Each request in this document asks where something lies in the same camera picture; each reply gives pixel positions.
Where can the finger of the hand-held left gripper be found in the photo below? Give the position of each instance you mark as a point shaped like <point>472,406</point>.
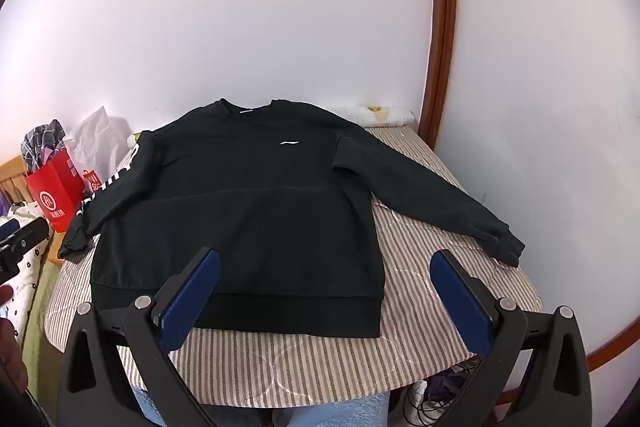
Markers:
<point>27,234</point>

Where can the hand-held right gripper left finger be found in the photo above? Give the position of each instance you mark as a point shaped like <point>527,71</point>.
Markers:
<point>192,294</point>

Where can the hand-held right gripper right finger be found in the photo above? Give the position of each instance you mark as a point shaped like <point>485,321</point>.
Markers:
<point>460,302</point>

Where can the black sweatshirt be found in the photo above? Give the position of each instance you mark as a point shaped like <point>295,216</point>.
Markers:
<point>240,207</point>

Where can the person's left hand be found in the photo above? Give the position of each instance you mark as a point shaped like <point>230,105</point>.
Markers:
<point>12,352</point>

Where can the white floral cloth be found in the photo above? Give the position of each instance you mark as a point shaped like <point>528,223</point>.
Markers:
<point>27,272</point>

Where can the red paper bag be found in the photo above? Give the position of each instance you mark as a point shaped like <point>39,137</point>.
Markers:
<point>52,192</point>

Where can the wooden headboard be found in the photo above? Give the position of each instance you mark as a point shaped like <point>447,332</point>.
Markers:
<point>10,179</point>

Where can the striped quilted blanket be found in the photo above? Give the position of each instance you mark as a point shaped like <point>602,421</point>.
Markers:
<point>405,332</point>

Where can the purple cloth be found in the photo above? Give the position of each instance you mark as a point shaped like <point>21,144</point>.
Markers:
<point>457,382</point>

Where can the green cloth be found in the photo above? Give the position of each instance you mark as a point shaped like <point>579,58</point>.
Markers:
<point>37,347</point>

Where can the plaid cloth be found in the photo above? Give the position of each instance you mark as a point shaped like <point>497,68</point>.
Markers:
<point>42,139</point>

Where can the white power adapter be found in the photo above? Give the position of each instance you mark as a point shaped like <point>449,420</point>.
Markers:
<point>416,399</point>

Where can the white shopping bag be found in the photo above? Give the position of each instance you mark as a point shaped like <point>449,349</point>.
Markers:
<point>102,142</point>

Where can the person's blue fleece pants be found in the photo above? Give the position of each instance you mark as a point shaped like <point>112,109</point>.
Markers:
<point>325,412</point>

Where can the brown wooden door frame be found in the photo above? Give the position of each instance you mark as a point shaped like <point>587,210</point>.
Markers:
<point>442,32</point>

